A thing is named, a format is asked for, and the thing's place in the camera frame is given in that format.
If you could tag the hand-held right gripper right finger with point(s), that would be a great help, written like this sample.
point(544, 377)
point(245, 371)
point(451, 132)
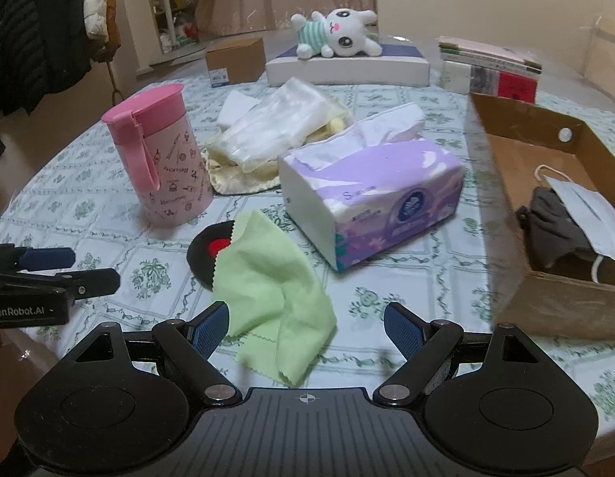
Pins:
point(402, 330)

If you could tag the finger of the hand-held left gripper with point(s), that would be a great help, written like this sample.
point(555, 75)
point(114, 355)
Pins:
point(88, 280)
point(46, 257)

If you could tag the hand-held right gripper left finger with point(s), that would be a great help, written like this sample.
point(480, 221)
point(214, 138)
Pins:
point(210, 329)

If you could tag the light green cloth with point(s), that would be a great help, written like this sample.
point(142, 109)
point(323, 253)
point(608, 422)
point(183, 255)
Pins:
point(267, 283)

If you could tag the black round pad red centre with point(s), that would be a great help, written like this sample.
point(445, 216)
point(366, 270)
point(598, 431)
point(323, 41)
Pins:
point(203, 253)

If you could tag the pale yellow towel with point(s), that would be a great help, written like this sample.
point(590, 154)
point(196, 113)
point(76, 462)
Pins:
point(228, 179)

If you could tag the green patterned tablecloth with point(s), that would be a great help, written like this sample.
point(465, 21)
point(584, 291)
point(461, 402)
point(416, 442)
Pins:
point(88, 194)

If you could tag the pink printed cup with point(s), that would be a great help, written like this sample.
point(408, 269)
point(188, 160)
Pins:
point(173, 169)

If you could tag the purple tissue pack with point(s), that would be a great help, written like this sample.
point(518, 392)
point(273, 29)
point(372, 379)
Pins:
point(377, 184)

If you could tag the dark grey cloth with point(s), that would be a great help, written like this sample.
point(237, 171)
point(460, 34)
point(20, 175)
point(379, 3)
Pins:
point(548, 223)

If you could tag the clothes rack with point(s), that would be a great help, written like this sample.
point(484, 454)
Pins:
point(113, 82)

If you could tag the clear plastic bag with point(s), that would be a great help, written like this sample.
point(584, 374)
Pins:
point(272, 119)

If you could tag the white face mask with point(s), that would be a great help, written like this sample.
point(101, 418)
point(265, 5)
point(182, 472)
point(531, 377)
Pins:
point(591, 213)

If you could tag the white folded tissue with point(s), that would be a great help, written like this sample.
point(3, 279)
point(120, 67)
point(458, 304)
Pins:
point(235, 104)

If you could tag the black puffer jacket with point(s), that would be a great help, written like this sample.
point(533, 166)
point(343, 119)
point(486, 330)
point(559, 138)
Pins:
point(34, 30)

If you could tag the brown jacket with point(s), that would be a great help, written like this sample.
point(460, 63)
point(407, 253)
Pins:
point(112, 25)

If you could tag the small brown cardboard box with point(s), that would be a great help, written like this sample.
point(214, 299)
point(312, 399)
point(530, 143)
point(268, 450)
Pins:
point(235, 62)

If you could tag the white flat box purple top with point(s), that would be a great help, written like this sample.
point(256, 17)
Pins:
point(347, 72)

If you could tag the stack of books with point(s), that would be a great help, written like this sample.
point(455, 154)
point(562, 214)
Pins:
point(486, 72)

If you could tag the cluttered bookshelf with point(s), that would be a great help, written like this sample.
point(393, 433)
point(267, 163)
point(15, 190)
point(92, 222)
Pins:
point(168, 5)

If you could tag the white plush bunny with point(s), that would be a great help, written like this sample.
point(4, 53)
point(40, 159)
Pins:
point(345, 30)

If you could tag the light wooden board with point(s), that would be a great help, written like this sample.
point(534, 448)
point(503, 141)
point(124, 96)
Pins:
point(608, 44)

